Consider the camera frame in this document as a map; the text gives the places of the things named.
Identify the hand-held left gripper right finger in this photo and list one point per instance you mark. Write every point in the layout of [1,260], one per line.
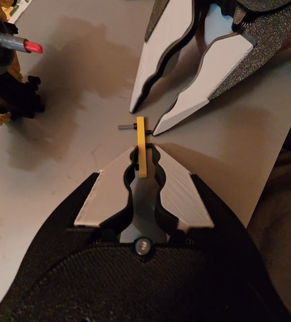
[183,198]

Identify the printed instruction sheet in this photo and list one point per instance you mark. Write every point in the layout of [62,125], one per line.
[19,10]

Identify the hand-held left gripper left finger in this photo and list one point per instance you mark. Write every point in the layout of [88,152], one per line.
[105,196]

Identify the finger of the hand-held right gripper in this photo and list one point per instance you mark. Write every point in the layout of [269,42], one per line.
[165,37]
[218,65]

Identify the yellow perforated toy beam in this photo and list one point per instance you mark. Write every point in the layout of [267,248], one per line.
[142,151]

